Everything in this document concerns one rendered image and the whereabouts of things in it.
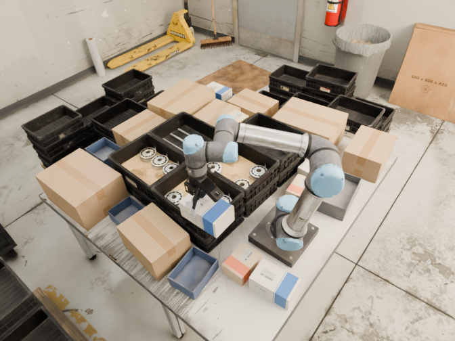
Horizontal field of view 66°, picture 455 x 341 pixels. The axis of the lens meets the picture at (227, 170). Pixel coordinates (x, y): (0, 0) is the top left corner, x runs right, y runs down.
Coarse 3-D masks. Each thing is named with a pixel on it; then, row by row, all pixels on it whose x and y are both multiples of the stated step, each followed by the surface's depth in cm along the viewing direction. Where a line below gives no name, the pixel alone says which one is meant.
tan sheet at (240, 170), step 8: (240, 160) 208; (248, 160) 208; (224, 168) 204; (232, 168) 203; (240, 168) 203; (248, 168) 203; (224, 176) 199; (232, 176) 199; (240, 176) 198; (248, 176) 198
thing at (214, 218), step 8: (184, 200) 146; (200, 200) 146; (208, 200) 145; (224, 200) 145; (184, 208) 146; (200, 208) 142; (208, 208) 142; (216, 208) 142; (224, 208) 142; (232, 208) 143; (184, 216) 150; (200, 216) 140; (208, 216) 139; (216, 216) 139; (224, 216) 139; (232, 216) 145; (200, 224) 144; (208, 224) 140; (216, 224) 137; (224, 224) 143; (208, 232) 144; (216, 232) 140
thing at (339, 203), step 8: (352, 176) 199; (352, 184) 200; (344, 192) 196; (352, 192) 196; (328, 200) 192; (336, 200) 192; (344, 200) 192; (328, 208) 187; (336, 208) 184; (344, 208) 187
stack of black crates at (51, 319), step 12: (36, 312) 182; (48, 312) 182; (24, 324) 179; (36, 324) 186; (48, 324) 188; (12, 336) 176; (24, 336) 183; (36, 336) 183; (48, 336) 183; (60, 336) 182
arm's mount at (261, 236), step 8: (272, 208) 189; (272, 216) 186; (264, 224) 183; (312, 224) 182; (256, 232) 179; (264, 232) 179; (312, 232) 179; (248, 240) 181; (256, 240) 176; (264, 240) 176; (272, 240) 176; (304, 240) 175; (264, 248) 175; (272, 248) 173; (304, 248) 173; (280, 256) 170; (288, 256) 169; (296, 256) 169; (288, 264) 169
